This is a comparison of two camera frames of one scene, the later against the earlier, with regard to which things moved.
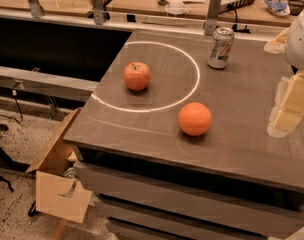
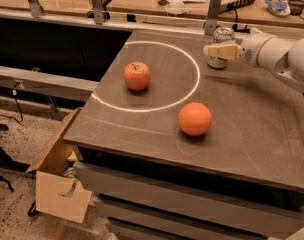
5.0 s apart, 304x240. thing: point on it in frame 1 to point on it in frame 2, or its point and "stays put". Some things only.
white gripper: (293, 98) to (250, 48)
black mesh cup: (295, 6) stays put
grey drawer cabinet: (143, 199) stays put
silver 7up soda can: (221, 48) stays put
